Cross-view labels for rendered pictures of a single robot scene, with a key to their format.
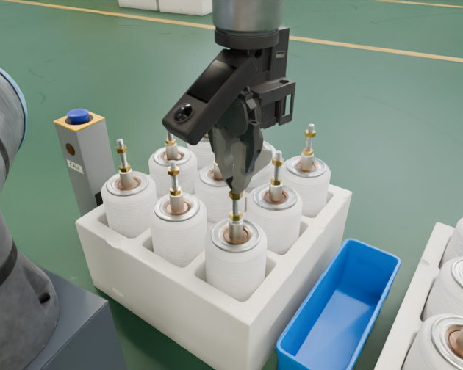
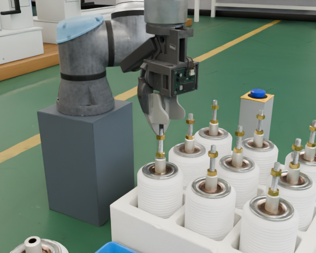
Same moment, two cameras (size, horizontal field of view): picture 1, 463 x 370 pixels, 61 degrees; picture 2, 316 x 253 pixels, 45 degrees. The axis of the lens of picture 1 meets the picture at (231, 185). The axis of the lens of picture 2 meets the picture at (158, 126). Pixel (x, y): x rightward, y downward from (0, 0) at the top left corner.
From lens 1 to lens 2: 0.83 m
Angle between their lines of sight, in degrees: 77
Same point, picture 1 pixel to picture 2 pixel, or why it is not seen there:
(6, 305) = (71, 89)
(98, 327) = (86, 130)
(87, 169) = not seen: hidden behind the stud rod
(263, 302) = (126, 210)
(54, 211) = not seen: hidden behind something
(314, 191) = (245, 225)
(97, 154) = (250, 122)
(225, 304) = (127, 196)
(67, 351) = (72, 122)
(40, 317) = (76, 104)
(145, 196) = (203, 142)
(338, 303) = not seen: outside the picture
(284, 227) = (187, 205)
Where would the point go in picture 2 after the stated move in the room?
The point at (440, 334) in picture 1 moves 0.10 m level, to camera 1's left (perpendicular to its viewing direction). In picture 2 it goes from (47, 244) to (62, 206)
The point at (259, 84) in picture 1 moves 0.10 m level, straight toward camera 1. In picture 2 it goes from (163, 60) to (107, 59)
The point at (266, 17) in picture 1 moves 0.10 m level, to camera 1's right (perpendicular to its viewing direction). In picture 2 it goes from (146, 15) to (144, 22)
